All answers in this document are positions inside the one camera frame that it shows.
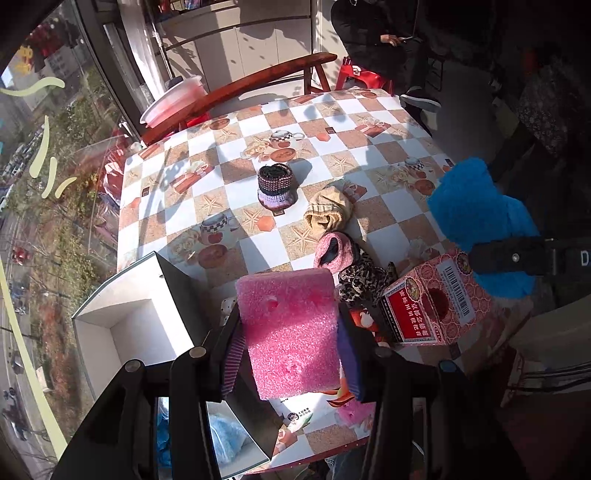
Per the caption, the pink sponge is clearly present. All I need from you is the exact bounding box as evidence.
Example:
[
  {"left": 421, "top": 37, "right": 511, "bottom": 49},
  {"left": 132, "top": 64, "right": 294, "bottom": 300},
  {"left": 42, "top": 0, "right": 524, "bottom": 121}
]
[{"left": 235, "top": 270, "right": 343, "bottom": 401}]

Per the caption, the pink plastic basin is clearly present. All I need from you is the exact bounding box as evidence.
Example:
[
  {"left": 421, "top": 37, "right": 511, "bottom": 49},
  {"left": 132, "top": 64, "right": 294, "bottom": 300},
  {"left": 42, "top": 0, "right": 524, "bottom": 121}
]
[{"left": 140, "top": 75, "right": 208, "bottom": 129}]

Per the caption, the wooden chair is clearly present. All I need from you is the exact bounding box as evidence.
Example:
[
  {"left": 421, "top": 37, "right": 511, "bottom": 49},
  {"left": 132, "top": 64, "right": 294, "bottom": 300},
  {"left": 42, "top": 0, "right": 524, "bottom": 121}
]
[{"left": 139, "top": 52, "right": 339, "bottom": 146}]

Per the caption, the dark purple knitted hat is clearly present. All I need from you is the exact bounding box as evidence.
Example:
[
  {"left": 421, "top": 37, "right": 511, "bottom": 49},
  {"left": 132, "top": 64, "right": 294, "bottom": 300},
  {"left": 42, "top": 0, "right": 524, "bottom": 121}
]
[{"left": 257, "top": 163, "right": 298, "bottom": 213}]

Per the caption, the blue plastic bag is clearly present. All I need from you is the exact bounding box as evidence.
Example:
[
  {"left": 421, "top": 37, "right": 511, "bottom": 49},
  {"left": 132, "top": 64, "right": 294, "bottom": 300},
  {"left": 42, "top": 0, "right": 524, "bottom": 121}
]
[{"left": 156, "top": 399, "right": 250, "bottom": 467}]

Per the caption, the blue fluffy cloth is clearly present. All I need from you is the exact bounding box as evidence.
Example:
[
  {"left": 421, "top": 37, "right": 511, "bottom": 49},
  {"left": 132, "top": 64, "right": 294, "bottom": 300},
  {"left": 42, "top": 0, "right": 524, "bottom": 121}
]
[{"left": 427, "top": 157, "right": 541, "bottom": 301}]

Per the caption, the red plastic stool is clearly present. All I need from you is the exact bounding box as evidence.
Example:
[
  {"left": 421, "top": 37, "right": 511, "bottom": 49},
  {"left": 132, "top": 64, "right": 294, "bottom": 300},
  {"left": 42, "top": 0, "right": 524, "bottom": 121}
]
[{"left": 335, "top": 55, "right": 395, "bottom": 93}]

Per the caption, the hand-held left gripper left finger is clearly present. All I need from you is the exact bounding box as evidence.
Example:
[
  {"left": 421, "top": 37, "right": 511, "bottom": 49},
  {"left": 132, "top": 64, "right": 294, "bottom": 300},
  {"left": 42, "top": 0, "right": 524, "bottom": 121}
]
[{"left": 51, "top": 302, "right": 247, "bottom": 480}]

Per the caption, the pink knitted hat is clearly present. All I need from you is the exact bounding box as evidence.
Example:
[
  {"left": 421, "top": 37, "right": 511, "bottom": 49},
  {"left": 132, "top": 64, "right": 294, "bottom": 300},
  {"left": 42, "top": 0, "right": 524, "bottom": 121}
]
[{"left": 314, "top": 232, "right": 363, "bottom": 275}]

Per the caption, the white cardboard box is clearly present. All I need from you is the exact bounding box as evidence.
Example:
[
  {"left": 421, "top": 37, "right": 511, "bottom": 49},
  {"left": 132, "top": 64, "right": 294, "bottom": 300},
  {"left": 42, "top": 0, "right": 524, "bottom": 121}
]
[{"left": 71, "top": 251, "right": 282, "bottom": 468}]

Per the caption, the red patterned carton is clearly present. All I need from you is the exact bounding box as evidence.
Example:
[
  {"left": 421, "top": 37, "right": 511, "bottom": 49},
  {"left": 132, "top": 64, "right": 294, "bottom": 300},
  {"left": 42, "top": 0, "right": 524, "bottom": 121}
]
[{"left": 381, "top": 249, "right": 532, "bottom": 347}]

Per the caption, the leopard print cloth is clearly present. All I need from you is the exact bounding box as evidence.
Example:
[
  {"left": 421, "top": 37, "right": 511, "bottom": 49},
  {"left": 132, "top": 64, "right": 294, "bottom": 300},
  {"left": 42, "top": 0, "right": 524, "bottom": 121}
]
[{"left": 337, "top": 251, "right": 398, "bottom": 308}]

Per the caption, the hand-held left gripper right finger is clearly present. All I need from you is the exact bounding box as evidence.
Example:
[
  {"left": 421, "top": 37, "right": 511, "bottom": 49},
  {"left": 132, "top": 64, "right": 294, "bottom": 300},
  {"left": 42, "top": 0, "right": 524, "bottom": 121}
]
[{"left": 336, "top": 304, "right": 527, "bottom": 480}]

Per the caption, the beige knitted hat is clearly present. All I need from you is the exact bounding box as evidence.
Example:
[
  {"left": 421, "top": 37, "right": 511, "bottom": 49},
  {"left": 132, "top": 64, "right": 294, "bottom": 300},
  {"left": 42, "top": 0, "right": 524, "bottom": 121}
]
[{"left": 304, "top": 182, "right": 354, "bottom": 234}]

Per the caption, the checkered tablecloth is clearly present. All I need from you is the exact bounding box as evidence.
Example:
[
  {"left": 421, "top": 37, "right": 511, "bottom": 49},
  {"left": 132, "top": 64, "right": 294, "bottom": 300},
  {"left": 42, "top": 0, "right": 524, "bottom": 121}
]
[{"left": 115, "top": 88, "right": 467, "bottom": 476}]

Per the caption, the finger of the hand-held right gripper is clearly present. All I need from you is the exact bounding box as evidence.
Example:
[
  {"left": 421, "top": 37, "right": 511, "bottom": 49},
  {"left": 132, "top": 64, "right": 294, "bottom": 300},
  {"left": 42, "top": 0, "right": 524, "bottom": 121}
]
[{"left": 468, "top": 235, "right": 555, "bottom": 278}]

